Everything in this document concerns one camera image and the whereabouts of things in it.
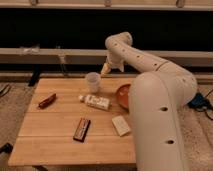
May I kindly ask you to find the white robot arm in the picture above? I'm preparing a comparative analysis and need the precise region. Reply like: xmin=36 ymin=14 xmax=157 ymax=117
xmin=101 ymin=32 xmax=198 ymax=171

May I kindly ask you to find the translucent ceramic cup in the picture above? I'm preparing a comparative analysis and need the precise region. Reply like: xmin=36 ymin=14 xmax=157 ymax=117
xmin=85 ymin=72 xmax=101 ymax=93

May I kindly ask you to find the orange bowl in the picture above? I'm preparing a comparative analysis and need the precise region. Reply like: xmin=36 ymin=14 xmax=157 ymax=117
xmin=116 ymin=84 xmax=130 ymax=110

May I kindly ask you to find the white tube bottle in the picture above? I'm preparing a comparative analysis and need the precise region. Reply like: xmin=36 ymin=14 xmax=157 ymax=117
xmin=79 ymin=94 xmax=110 ymax=110

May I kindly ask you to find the white rectangular block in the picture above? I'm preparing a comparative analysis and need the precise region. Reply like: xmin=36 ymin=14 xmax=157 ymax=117
xmin=112 ymin=116 xmax=131 ymax=136

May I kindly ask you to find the wooden table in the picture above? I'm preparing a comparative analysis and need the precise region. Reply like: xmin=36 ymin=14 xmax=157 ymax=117
xmin=8 ymin=78 xmax=135 ymax=166

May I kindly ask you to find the black table leg stand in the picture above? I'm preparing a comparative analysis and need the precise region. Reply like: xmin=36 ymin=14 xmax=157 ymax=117
xmin=28 ymin=65 xmax=42 ymax=87

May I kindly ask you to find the blue device on floor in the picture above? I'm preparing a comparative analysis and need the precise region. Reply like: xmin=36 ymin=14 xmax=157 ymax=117
xmin=188 ymin=93 xmax=213 ymax=112

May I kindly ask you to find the black object on floor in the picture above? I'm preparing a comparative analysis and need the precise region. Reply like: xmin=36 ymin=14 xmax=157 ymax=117
xmin=0 ymin=143 xmax=13 ymax=154

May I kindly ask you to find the long metal rail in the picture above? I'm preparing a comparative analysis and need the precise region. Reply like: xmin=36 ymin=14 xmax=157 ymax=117
xmin=0 ymin=48 xmax=213 ymax=67

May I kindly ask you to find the black cable left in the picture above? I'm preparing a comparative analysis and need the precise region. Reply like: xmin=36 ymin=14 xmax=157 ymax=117
xmin=0 ymin=83 xmax=12 ymax=98

